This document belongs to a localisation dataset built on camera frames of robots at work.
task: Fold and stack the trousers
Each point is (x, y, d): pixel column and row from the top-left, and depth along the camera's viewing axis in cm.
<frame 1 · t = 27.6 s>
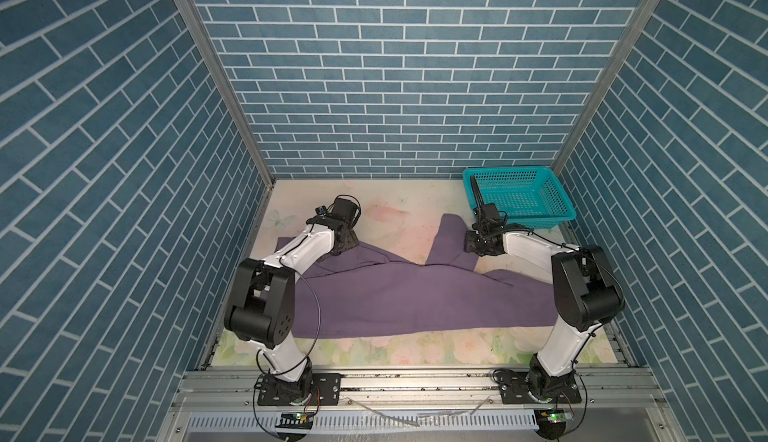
left hand: (340, 244, 94), fingers open
right hand: (471, 240, 99), fingers open
purple trousers: (358, 293, 95), on the table
teal plastic basket: (530, 197, 119), on the table

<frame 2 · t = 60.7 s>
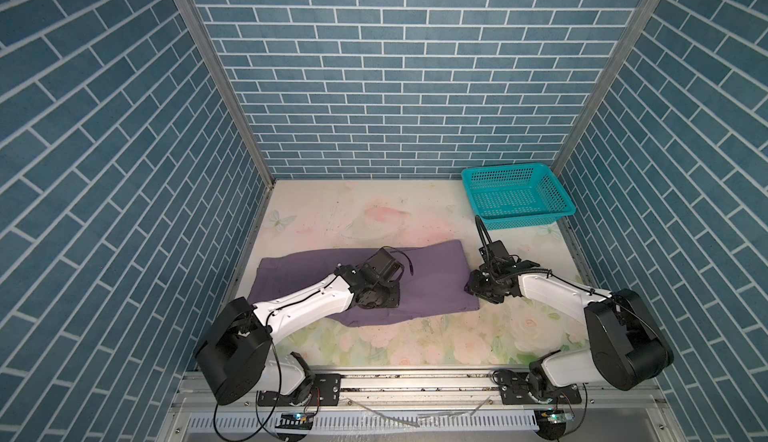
left hand: (398, 301, 83), fingers open
right hand: (467, 286, 91), fingers open
purple trousers: (434, 279, 98), on the table
the other named things where they were.

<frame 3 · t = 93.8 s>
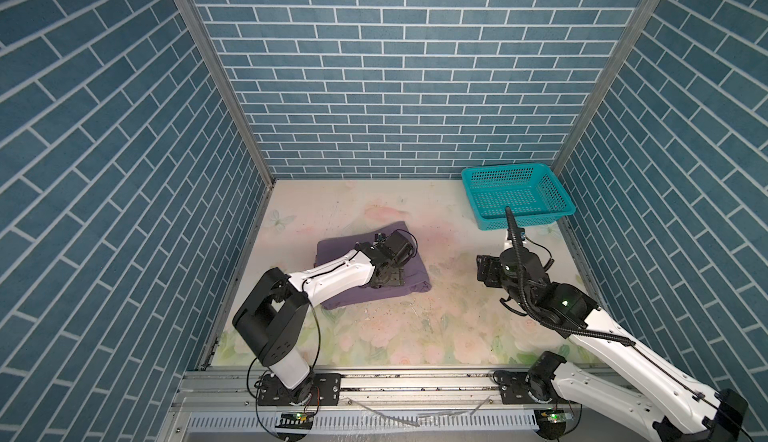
left hand: (389, 279, 88), fingers open
right hand: (485, 257, 76), fingers open
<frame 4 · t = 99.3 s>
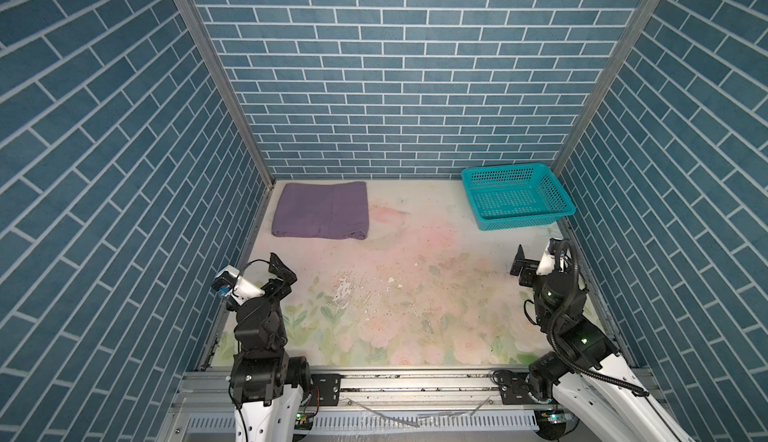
left hand: (265, 262, 69), fingers open
right hand: (538, 248, 73), fingers open
purple trousers: (330, 210, 110), point 3 cm above the table
the other named things where they were.

